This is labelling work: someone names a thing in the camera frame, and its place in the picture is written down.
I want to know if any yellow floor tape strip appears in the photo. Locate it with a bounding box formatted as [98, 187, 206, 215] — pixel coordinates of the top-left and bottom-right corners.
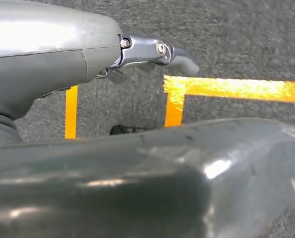
[64, 85, 79, 140]

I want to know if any small black floor object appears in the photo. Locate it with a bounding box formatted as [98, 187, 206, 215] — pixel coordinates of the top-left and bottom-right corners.
[109, 124, 160, 136]

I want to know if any dark glossy robot body shell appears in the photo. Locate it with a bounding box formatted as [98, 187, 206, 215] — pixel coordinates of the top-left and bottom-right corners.
[0, 118, 295, 238]

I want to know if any worn yellow floor tape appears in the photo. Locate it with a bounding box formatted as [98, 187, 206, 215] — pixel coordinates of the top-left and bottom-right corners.
[163, 74, 295, 128]

